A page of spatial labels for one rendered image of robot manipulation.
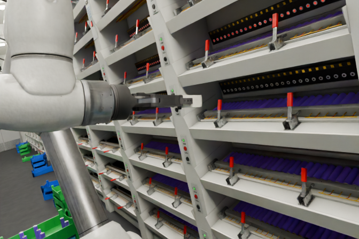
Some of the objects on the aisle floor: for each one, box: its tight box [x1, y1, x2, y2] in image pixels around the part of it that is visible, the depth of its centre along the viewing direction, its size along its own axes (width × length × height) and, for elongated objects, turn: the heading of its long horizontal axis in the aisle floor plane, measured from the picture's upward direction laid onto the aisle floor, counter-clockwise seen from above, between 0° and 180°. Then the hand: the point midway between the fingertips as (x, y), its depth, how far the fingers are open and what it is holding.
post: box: [140, 0, 233, 239], centre depth 112 cm, size 20×9×182 cm, turn 12°
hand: (188, 101), depth 68 cm, fingers closed
